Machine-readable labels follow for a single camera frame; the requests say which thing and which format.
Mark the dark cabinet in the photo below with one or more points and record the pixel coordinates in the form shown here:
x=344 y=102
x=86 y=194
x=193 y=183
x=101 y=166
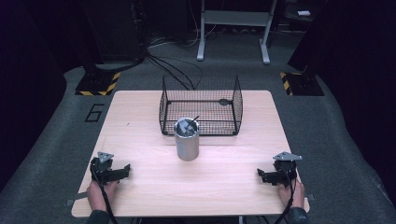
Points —
x=112 y=28

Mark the silver metal cylinder holder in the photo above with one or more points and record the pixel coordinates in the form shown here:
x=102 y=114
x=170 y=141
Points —
x=186 y=146

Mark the black base with striped edge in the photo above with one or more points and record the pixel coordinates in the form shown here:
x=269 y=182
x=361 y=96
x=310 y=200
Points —
x=303 y=84
x=96 y=84

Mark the grey table bracket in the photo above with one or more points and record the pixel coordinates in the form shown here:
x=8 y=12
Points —
x=310 y=197
x=76 y=198

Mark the small white box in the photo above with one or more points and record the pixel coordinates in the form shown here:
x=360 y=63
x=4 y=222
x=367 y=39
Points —
x=304 y=13

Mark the person's left hand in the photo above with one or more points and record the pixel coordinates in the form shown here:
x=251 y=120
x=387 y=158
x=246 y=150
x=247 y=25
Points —
x=97 y=194

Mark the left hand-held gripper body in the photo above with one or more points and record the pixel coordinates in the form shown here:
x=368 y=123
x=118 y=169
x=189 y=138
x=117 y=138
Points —
x=104 y=172

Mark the person's right hand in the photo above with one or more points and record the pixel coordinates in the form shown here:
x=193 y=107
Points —
x=291 y=194

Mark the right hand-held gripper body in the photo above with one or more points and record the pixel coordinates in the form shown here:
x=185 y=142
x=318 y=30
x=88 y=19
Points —
x=285 y=171

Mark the white metal stand frame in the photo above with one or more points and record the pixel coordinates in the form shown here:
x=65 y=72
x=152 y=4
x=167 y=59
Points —
x=236 y=18

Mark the black utensil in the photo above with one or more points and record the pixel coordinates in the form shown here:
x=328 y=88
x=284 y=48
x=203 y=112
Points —
x=190 y=123

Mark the black spoon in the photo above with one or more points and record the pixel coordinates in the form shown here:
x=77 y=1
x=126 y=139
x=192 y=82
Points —
x=224 y=101

